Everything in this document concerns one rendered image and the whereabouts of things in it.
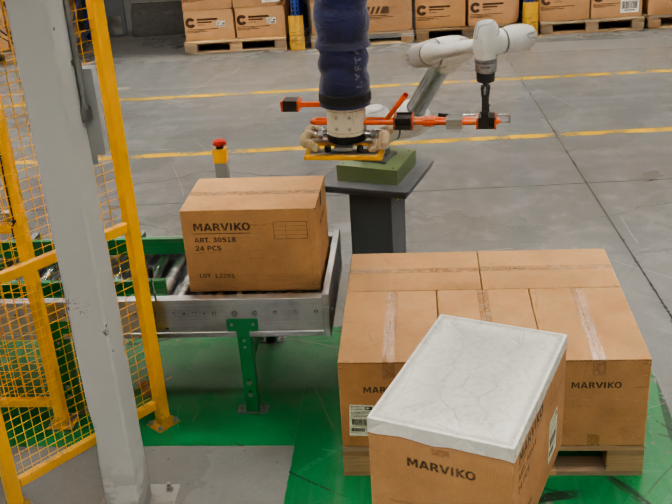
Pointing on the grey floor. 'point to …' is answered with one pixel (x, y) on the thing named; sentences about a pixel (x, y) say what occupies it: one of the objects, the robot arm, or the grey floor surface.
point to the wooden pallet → (624, 458)
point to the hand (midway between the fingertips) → (485, 119)
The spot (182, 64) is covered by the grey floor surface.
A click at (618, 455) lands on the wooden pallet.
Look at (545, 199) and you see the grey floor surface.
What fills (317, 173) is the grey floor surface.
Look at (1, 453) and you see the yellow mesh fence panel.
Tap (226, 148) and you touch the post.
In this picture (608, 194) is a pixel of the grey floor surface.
